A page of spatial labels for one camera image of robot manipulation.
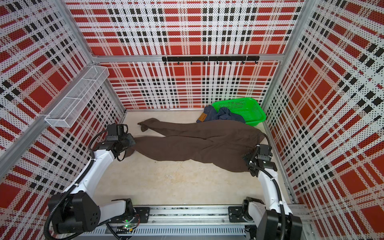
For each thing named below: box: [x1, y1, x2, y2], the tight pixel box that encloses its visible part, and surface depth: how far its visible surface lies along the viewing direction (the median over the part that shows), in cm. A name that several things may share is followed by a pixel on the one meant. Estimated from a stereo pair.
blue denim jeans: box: [196, 105, 246, 123], surface depth 110 cm
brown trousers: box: [126, 118, 266, 173], surface depth 100 cm
